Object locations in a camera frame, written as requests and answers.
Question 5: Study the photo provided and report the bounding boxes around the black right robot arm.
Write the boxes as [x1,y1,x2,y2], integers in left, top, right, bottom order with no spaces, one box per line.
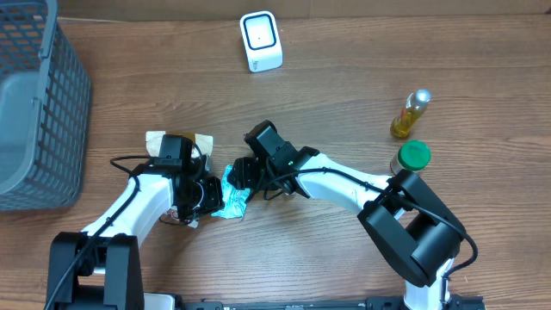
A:
[227,121,467,309]

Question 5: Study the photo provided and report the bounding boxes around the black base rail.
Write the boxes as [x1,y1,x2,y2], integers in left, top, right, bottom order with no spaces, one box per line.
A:
[180,295,486,310]

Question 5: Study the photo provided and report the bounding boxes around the grey plastic mesh basket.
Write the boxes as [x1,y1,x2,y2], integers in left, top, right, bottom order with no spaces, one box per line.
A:
[1,0,92,212]

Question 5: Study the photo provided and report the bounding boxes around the green white round jar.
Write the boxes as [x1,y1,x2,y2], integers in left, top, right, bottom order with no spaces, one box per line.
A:
[390,140,431,175]

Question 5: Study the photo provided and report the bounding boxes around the brown Pantree snack pouch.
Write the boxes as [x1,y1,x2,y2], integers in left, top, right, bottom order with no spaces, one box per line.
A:
[145,131,214,228]

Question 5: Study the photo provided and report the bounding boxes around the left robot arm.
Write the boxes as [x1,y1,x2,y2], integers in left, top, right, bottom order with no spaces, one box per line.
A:
[45,134,224,309]

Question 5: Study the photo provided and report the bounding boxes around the teal white packet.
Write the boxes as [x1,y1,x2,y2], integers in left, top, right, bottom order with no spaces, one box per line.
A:
[212,165,251,219]

